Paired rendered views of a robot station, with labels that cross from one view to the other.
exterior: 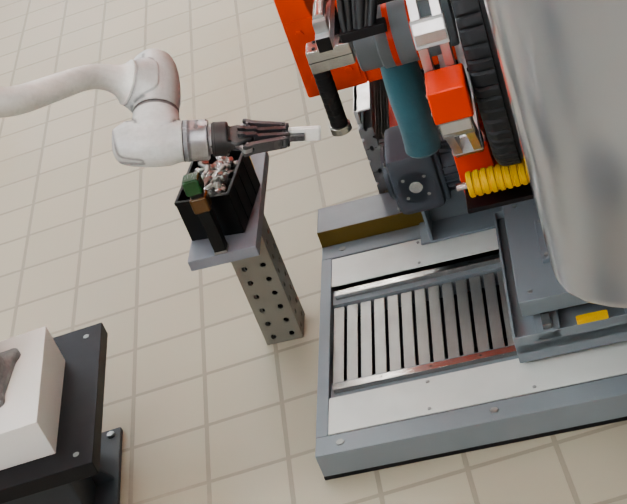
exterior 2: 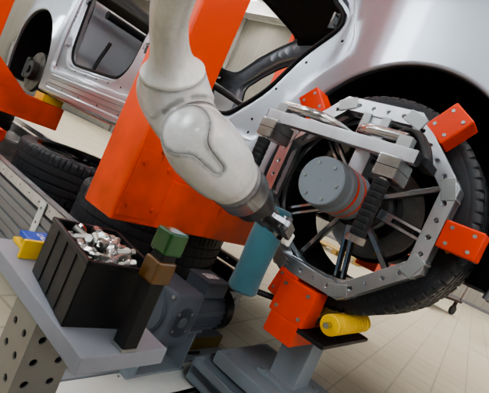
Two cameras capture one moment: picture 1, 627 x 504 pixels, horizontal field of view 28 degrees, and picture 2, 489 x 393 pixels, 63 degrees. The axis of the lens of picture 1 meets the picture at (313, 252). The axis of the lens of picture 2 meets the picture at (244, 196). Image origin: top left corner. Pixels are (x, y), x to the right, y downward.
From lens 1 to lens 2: 2.57 m
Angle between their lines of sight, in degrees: 68
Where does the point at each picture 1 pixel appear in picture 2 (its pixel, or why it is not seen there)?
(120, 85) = (189, 65)
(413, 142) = (254, 281)
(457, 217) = not seen: hidden behind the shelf
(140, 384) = not seen: outside the picture
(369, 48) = (348, 188)
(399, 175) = (181, 309)
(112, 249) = not seen: outside the picture
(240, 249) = (150, 351)
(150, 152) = (241, 164)
